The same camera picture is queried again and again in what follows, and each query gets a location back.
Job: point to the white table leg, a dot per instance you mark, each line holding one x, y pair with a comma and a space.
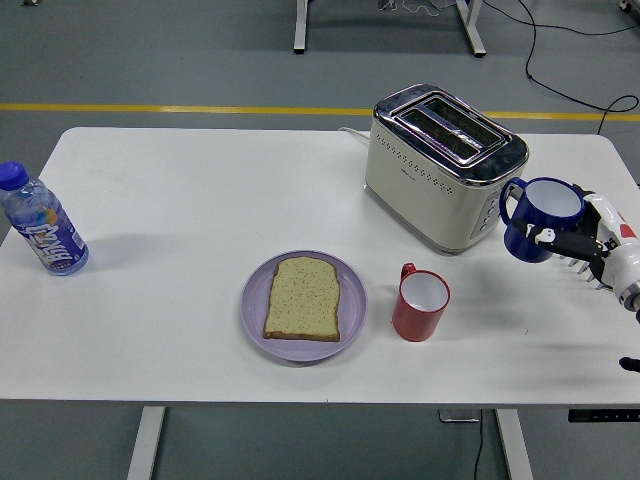
145, 445
515, 445

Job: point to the black table control panel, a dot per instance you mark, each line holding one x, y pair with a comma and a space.
600, 415

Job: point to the silver metal toast rack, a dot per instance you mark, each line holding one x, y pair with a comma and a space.
582, 267

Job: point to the slice of bread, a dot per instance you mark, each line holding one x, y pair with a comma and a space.
302, 300

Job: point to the cream and chrome toaster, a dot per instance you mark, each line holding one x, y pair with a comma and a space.
425, 200

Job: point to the grey under-table bracket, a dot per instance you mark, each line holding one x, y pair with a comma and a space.
457, 415

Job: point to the purple round plate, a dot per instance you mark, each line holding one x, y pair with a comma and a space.
352, 310

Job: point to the white background desk leg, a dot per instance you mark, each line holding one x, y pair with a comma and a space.
472, 30
300, 25

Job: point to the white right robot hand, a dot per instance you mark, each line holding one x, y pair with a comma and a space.
622, 260

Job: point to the plastic drink bottle blue cap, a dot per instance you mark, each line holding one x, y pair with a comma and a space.
47, 235

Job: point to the red enamel cup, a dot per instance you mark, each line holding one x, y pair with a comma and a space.
415, 322

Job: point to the blue enamel cup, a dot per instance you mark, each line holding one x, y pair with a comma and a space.
530, 212

